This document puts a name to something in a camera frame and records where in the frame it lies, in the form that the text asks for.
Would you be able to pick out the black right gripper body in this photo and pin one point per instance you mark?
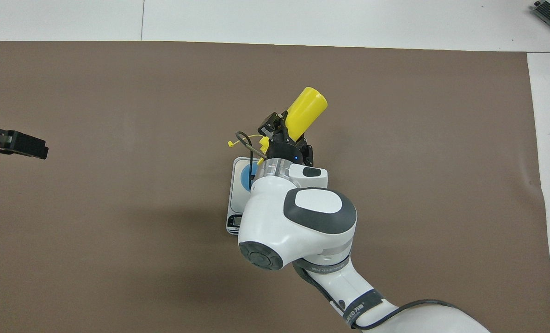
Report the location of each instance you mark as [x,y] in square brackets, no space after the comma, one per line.
[288,148]

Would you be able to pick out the yellow squeeze bottle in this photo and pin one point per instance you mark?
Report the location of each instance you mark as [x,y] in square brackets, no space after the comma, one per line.
[307,108]

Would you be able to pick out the light blue plastic cup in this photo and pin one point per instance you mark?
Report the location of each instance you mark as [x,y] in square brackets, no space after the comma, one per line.
[247,178]

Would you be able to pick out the silver digital kitchen scale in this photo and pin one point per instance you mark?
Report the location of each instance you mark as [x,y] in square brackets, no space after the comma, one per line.
[235,203]

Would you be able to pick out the brown paper table mat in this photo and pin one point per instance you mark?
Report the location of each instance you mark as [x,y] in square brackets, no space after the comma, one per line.
[117,254]

